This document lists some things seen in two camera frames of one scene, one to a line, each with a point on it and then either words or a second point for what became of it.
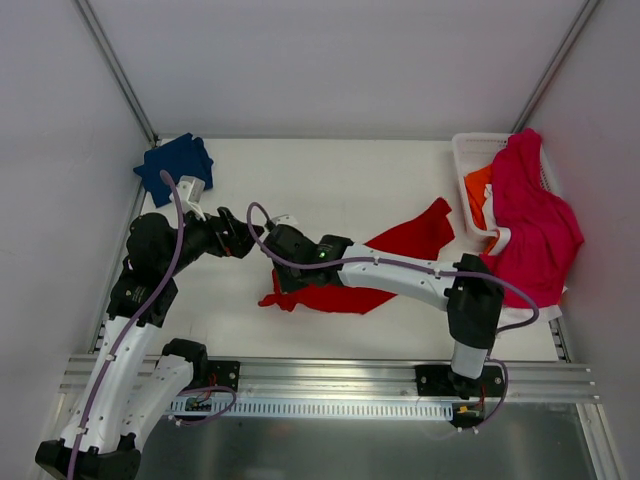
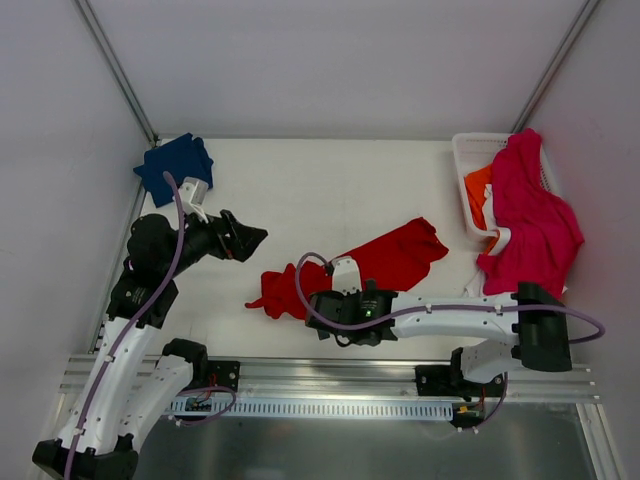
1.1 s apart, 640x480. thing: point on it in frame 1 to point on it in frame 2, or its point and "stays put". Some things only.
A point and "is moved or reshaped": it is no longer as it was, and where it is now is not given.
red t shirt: [423, 236] is moved or reshaped
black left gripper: [223, 235] stays put
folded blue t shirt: [184, 156] stays put
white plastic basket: [474, 152] stays put
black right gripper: [282, 275] to [320, 311]
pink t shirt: [544, 229] stays put
